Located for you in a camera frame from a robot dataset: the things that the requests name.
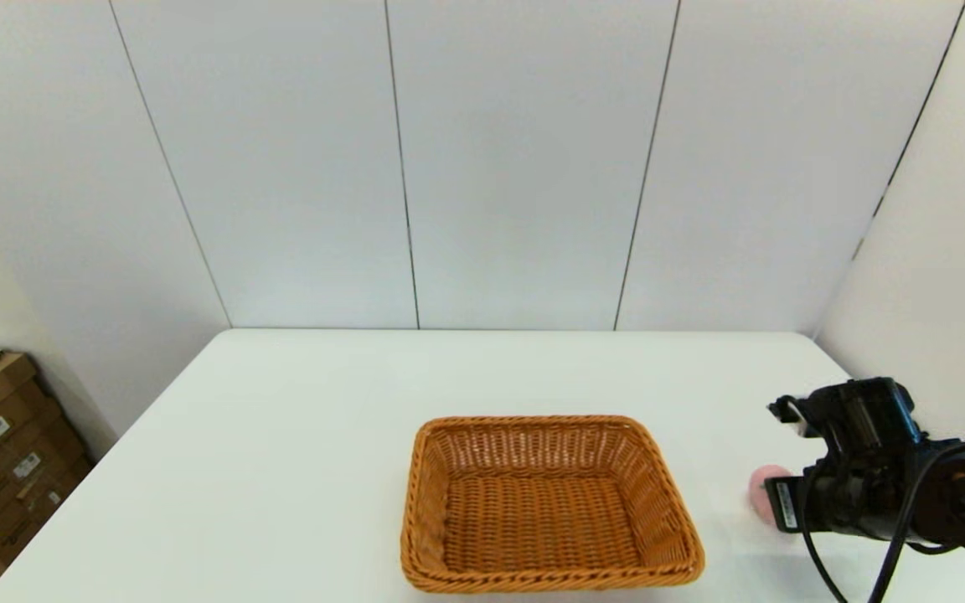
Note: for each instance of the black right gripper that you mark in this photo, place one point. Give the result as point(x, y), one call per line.
point(859, 498)

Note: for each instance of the pink toy peach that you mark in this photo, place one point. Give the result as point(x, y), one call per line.
point(759, 492)

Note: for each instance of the orange woven wicker basket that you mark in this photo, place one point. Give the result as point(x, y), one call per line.
point(541, 511)

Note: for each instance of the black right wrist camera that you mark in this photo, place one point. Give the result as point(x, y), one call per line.
point(868, 414)

